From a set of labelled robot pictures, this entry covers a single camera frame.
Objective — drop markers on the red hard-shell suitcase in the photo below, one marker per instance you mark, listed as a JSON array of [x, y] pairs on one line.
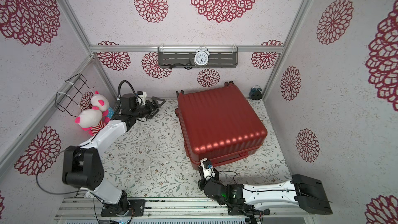
[[219, 125]]

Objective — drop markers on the black wire wall basket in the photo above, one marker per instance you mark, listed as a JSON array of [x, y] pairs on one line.
[[76, 97]]

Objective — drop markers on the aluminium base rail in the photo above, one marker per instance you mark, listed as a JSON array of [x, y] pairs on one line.
[[173, 211]]

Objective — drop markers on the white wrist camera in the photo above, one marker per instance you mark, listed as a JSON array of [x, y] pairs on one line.
[[141, 98], [207, 168]]

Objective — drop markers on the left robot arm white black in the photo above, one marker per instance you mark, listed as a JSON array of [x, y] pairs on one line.
[[82, 165]]

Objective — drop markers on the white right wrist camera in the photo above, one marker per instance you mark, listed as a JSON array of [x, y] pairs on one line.
[[207, 168]]

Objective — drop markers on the white alarm clock on shelf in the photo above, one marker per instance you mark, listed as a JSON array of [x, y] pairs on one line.
[[201, 57]]

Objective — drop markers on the white pink plush striped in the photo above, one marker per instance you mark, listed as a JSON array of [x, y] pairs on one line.
[[93, 120]]

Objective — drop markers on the black item on shelf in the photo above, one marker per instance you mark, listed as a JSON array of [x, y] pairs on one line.
[[187, 66]]

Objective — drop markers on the grey metal wall shelf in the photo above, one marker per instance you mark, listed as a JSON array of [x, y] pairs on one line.
[[219, 57]]

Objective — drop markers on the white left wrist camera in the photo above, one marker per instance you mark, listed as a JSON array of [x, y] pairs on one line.
[[141, 98]]

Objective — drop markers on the white pink plush upper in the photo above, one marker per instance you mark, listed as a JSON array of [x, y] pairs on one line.
[[99, 102]]

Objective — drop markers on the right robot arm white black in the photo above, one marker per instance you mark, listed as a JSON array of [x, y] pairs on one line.
[[301, 191]]

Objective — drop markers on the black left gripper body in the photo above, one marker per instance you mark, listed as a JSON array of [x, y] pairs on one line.
[[144, 111]]

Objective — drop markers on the teal twin-bell alarm clock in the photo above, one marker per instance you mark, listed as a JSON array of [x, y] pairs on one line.
[[255, 93]]

